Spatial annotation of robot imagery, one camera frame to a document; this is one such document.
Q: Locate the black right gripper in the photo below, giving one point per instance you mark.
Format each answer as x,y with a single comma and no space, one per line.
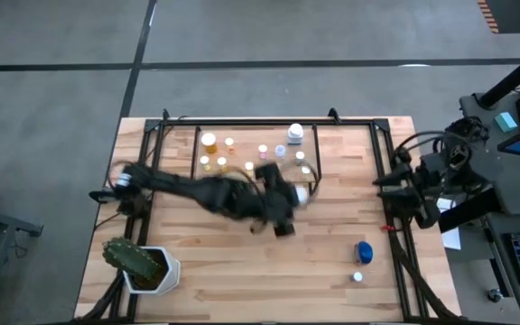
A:
424,189

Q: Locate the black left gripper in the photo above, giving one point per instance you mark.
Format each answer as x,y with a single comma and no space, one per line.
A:
278,203

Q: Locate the small clear pill bottle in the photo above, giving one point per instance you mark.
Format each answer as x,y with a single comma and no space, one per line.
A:
305,170
299,157
358,276
280,151
302,195

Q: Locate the small yellow pill bottle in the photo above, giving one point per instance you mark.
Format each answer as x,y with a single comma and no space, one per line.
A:
221,163
204,162
249,168

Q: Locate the small pink pill bottle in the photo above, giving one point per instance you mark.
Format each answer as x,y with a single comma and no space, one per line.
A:
262,151

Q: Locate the large white medicine bottle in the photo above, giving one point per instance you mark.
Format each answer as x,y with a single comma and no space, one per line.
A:
294,133

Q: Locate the blue-capped medicine bottle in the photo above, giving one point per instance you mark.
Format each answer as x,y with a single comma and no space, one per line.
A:
364,252

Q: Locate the small orange pill bottle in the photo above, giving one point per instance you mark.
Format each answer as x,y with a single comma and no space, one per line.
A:
229,144

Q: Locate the large orange pill bottle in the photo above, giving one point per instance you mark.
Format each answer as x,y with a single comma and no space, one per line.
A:
209,142

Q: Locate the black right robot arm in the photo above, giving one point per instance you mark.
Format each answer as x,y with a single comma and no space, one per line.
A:
463,180

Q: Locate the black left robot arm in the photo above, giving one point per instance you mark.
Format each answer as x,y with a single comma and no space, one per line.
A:
197,189

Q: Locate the red clip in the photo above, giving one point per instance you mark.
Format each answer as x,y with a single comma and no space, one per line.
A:
388,228

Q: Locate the white paper sheet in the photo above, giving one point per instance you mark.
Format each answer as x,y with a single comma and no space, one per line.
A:
452,239

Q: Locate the black clamp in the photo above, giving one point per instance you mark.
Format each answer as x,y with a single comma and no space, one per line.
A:
102,195
333,114
165,114

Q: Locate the teal box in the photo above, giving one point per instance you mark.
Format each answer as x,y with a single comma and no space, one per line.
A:
506,122

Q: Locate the white hexagonal plant pot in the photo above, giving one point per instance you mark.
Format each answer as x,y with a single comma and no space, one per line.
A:
169,275

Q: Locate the small metal caster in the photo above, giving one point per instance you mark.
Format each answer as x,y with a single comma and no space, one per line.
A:
494,295

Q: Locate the black pole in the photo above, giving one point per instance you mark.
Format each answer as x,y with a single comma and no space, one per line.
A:
513,79

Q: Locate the green cactus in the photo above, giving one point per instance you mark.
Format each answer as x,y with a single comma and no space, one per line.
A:
129,257

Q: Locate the black mat with striped edge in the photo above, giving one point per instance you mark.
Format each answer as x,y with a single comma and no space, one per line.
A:
513,15

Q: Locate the black aluminium table frame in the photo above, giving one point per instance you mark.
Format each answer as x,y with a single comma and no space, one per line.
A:
355,122

